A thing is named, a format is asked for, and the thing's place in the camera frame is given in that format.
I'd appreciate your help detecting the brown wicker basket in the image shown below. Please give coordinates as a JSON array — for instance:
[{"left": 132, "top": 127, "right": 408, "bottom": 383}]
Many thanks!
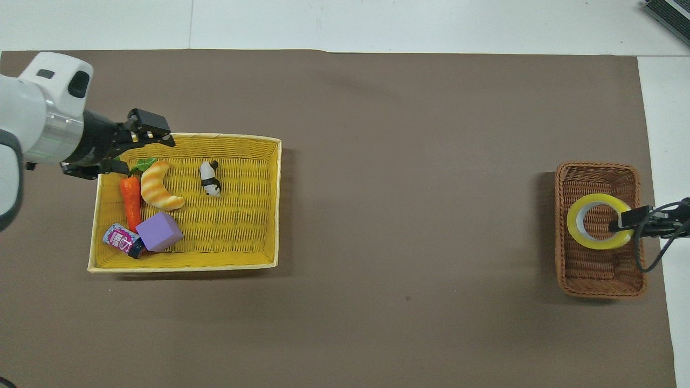
[{"left": 555, "top": 161, "right": 648, "bottom": 299}]

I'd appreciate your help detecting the small panda figure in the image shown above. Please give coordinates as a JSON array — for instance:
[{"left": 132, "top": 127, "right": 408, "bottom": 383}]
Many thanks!
[{"left": 199, "top": 160, "right": 223, "bottom": 198}]

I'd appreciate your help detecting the yellow tape roll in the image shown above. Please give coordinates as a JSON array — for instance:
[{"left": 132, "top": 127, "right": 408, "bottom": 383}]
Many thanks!
[{"left": 566, "top": 193, "right": 635, "bottom": 251}]

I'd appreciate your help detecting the small drink can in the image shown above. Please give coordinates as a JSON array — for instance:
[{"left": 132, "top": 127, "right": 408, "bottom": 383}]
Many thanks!
[{"left": 102, "top": 223, "right": 147, "bottom": 260}]

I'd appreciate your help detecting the black cable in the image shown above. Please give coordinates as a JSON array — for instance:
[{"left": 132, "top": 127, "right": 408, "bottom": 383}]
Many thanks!
[{"left": 634, "top": 213, "right": 690, "bottom": 273}]

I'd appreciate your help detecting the purple foam block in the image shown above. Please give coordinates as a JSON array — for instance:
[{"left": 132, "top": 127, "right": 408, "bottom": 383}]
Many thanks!
[{"left": 135, "top": 211, "right": 184, "bottom": 253}]

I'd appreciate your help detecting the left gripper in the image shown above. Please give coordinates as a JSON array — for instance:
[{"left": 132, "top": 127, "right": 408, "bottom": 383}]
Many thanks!
[{"left": 60, "top": 108, "right": 176, "bottom": 181}]

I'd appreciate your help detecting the toy croissant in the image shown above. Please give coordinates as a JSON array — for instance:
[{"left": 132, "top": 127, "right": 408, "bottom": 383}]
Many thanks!
[{"left": 140, "top": 161, "right": 185, "bottom": 212}]

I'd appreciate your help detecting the yellow woven basket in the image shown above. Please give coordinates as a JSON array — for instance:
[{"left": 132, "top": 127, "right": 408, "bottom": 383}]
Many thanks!
[{"left": 88, "top": 133, "right": 282, "bottom": 274}]

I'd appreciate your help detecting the orange toy carrot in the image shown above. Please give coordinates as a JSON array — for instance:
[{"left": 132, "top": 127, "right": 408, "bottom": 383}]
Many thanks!
[{"left": 120, "top": 157, "right": 158, "bottom": 233}]

